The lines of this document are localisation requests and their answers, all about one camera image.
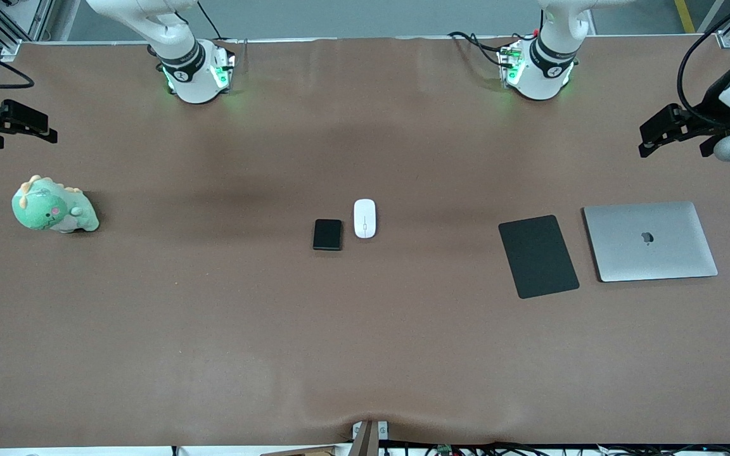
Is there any white computer mouse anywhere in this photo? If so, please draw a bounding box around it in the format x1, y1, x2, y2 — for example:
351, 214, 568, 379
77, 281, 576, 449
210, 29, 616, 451
354, 199, 377, 239

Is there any black phone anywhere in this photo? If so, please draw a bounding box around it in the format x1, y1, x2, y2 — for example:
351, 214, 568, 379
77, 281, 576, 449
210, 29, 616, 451
312, 218, 343, 251

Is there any black mouse pad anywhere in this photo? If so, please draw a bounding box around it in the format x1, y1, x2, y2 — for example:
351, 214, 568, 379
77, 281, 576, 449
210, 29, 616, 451
498, 215, 580, 300

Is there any green dinosaur plush toy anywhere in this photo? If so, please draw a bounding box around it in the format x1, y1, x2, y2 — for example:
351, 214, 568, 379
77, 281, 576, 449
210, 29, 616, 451
11, 175, 100, 234

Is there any silver laptop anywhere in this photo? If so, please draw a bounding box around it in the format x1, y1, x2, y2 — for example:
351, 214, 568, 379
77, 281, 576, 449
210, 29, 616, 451
582, 201, 719, 283

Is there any brown table cover mat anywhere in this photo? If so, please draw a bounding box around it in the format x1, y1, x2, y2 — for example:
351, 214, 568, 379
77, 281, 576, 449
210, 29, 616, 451
0, 35, 730, 449

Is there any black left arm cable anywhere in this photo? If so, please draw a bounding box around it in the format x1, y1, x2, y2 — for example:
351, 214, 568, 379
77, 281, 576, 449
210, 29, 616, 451
677, 0, 730, 129

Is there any black base cable bundle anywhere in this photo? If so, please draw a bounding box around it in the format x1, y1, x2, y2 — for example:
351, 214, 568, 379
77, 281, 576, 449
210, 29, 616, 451
447, 16, 544, 69

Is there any thin black base cable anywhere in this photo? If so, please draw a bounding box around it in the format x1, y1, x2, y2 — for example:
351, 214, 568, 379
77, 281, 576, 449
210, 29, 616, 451
196, 0, 225, 42

